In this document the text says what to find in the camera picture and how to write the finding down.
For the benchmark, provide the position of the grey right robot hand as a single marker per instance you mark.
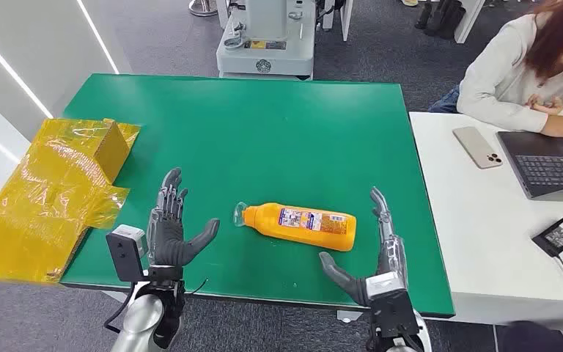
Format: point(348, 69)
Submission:
point(391, 252)

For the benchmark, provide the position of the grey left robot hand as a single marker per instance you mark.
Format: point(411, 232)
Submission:
point(166, 238)

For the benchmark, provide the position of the orange plastic bottle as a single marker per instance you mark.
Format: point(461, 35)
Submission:
point(301, 226)

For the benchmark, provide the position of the white table foot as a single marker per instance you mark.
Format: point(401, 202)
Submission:
point(348, 316)

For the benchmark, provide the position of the yellow taped cardboard box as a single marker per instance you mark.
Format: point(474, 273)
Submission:
point(43, 204)

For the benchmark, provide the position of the beige smartphone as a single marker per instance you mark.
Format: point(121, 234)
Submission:
point(477, 147)

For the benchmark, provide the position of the black power adapter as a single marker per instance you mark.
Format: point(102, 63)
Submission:
point(559, 236)

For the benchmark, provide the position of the grey laptop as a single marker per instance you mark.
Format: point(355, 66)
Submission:
point(548, 167)

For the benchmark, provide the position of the person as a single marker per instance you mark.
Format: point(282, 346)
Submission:
point(500, 77)

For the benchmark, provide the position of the grey machine base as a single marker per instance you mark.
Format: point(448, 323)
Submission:
point(267, 53)

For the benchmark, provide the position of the person's left hand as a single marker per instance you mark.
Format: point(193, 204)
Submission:
point(546, 104)

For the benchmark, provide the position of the chrome stand base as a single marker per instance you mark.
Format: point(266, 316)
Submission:
point(203, 7)

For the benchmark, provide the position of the white panel leg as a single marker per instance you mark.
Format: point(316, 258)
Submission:
point(346, 19)

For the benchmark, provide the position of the black boot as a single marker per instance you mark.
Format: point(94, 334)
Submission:
point(423, 17)
point(446, 19)

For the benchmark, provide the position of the white furniture panel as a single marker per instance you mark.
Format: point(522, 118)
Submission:
point(468, 19)

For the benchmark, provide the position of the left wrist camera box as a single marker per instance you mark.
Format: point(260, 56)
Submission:
point(125, 252)

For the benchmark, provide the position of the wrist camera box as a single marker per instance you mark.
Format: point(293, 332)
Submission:
point(125, 252)
point(392, 308)

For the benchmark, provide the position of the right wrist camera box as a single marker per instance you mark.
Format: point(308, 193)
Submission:
point(392, 308)

